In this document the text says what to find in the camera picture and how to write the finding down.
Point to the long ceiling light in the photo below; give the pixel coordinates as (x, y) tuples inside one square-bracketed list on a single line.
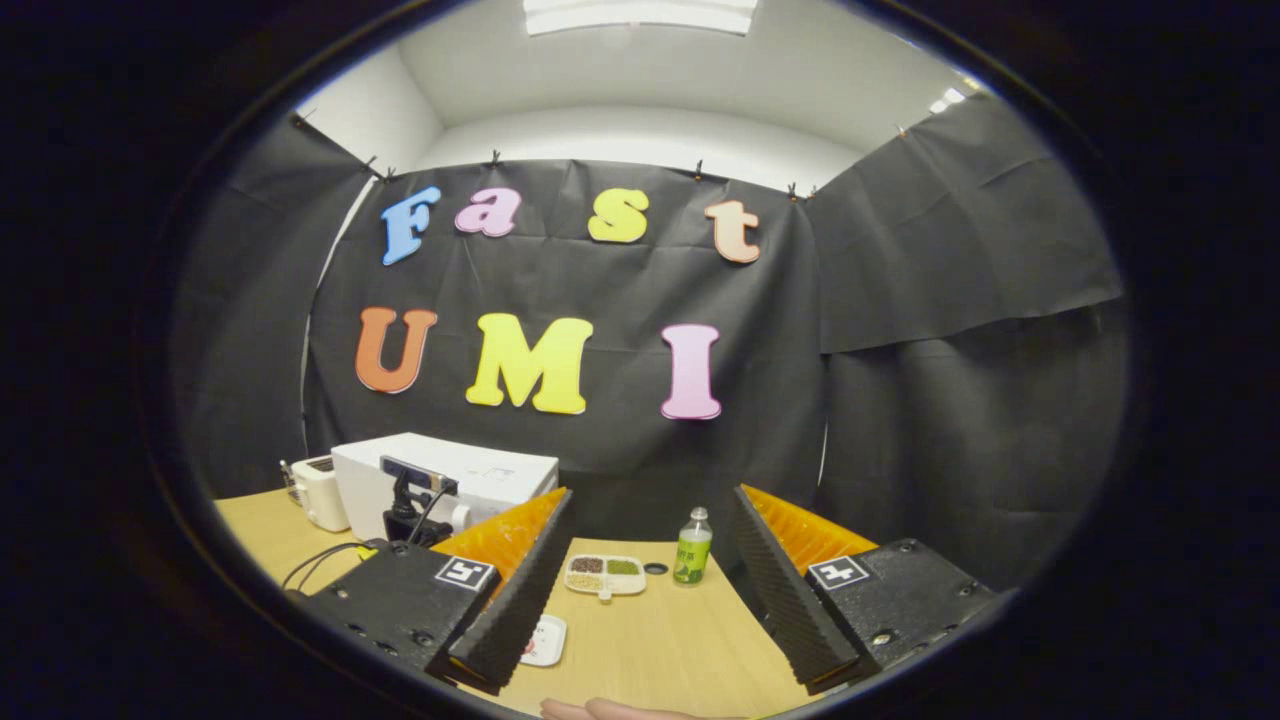
[(640, 15)]

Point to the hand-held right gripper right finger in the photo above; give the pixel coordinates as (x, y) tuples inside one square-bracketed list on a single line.
[(785, 600)]

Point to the white square plate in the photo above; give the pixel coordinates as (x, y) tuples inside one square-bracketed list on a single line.
[(550, 640)]

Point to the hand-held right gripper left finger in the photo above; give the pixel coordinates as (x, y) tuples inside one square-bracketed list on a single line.
[(520, 610)]

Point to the white microwave oven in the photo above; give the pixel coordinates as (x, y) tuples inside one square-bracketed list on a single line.
[(500, 470)]

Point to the green drink bottle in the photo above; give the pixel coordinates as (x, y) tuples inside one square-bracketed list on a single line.
[(692, 558)]

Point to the white divided dish with beans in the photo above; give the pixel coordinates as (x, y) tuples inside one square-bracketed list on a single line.
[(605, 575)]

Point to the white toaster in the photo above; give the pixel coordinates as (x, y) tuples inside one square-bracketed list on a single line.
[(320, 495)]

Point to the small ceiling light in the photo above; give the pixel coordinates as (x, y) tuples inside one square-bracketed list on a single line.
[(945, 100)]

